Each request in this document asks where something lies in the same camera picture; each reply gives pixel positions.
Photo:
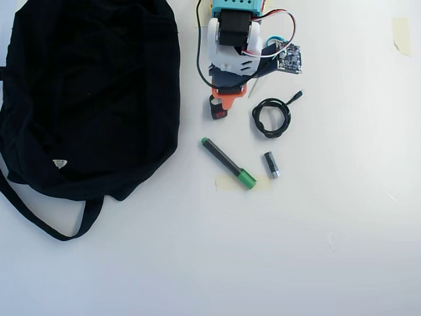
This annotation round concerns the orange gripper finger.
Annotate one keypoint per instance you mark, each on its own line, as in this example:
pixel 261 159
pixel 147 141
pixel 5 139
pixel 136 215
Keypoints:
pixel 228 97

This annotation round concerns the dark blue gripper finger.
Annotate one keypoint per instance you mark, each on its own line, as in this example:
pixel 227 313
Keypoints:
pixel 227 80

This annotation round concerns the black fabric bag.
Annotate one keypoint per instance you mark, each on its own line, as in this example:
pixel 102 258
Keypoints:
pixel 92 98

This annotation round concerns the beige masking tape strip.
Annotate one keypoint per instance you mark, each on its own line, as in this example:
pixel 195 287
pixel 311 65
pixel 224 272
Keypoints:
pixel 227 184
pixel 202 13
pixel 402 36

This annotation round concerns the black marker with green cap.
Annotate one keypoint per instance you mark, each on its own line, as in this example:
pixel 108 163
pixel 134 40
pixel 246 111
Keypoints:
pixel 227 163

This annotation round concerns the small black cylindrical battery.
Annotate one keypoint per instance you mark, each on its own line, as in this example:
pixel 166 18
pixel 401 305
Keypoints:
pixel 272 165

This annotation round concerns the camera circuit board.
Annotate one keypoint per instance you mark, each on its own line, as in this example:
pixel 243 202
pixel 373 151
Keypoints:
pixel 291 59

